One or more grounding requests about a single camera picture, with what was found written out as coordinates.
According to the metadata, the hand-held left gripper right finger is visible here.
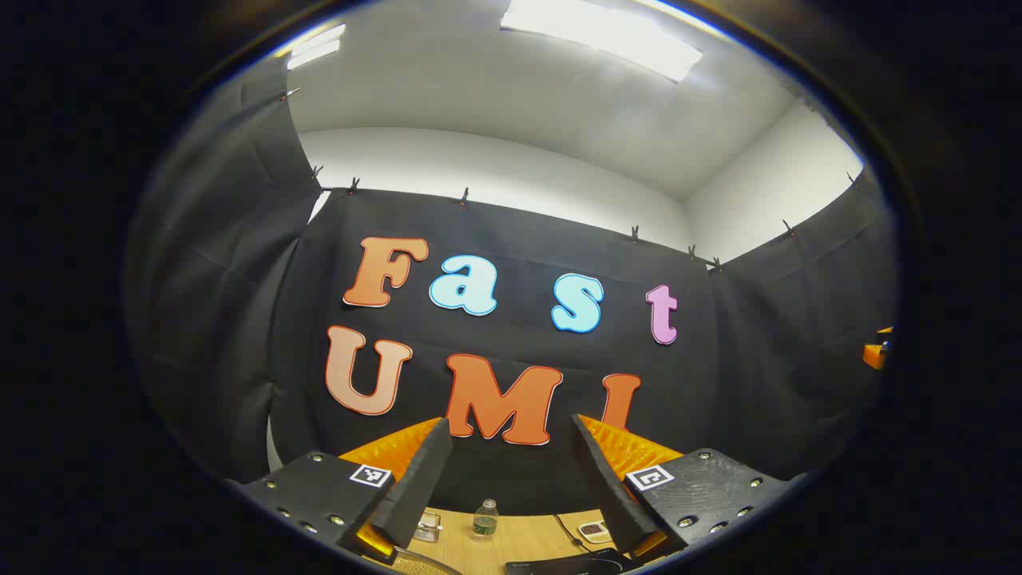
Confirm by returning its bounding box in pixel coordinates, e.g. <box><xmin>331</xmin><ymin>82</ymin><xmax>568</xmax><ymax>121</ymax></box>
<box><xmin>571</xmin><ymin>414</ymin><xmax>807</xmax><ymax>560</ymax></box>

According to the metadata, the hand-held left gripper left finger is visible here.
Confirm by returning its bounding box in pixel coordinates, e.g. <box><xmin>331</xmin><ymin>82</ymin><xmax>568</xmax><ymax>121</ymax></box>
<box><xmin>226</xmin><ymin>415</ymin><xmax>454</xmax><ymax>566</ymax></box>

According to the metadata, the steel pot with soybeans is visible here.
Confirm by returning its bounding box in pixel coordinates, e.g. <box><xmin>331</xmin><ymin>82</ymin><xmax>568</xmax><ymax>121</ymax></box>
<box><xmin>391</xmin><ymin>549</ymin><xmax>464</xmax><ymax>575</ymax></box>

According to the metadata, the black induction cooktop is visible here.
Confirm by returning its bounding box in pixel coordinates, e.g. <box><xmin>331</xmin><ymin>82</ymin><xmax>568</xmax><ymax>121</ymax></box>
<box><xmin>505</xmin><ymin>548</ymin><xmax>640</xmax><ymax>575</ymax></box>

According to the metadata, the large ceiling light panel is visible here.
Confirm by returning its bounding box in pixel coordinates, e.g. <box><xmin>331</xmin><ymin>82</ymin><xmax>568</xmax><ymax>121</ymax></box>
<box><xmin>501</xmin><ymin>0</ymin><xmax>705</xmax><ymax>83</ymax></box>

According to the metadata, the small ceiling light panel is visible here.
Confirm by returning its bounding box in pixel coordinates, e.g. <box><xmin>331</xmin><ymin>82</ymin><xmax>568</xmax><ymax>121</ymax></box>
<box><xmin>286</xmin><ymin>24</ymin><xmax>347</xmax><ymax>71</ymax></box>

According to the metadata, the black power cable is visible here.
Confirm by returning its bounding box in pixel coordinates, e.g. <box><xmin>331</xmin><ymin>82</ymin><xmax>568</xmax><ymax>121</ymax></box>
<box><xmin>553</xmin><ymin>514</ymin><xmax>592</xmax><ymax>552</ymax></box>

